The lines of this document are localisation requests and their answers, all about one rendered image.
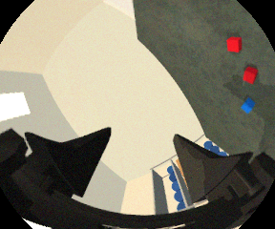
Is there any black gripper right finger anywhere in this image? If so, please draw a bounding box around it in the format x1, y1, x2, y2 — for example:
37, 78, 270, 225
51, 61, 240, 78
173, 134, 253, 203

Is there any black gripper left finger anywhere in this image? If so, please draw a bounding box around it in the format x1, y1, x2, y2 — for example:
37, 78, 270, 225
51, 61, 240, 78
26, 126, 111, 198

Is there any blue cube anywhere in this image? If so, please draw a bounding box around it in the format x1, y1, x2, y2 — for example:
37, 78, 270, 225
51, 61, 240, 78
241, 98, 256, 114

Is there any red cube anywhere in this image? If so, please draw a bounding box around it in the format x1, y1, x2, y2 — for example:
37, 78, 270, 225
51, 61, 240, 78
226, 37, 242, 52
243, 66, 259, 84

